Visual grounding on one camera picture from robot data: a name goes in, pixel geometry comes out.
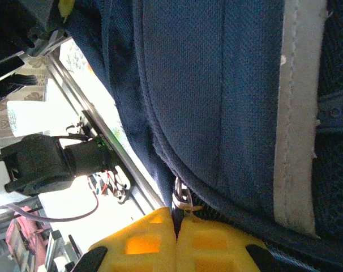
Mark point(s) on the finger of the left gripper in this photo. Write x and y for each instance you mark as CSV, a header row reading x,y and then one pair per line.
x,y
66,7

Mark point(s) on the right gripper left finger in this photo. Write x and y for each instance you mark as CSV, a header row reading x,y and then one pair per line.
x,y
116,243

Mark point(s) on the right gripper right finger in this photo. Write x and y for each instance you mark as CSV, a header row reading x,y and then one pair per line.
x,y
239,252

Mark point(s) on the navy blue backpack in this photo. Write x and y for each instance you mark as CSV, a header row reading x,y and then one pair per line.
x,y
202,99

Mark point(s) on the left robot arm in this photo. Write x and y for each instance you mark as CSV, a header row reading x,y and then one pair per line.
x,y
41,164

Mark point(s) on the pink fabric item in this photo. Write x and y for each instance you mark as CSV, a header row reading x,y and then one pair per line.
x,y
24,232

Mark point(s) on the teal plastic cup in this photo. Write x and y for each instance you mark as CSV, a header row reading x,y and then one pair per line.
x,y
41,119

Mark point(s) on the aluminium frame cross rail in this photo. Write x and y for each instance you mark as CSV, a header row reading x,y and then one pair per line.
x,y
139,178

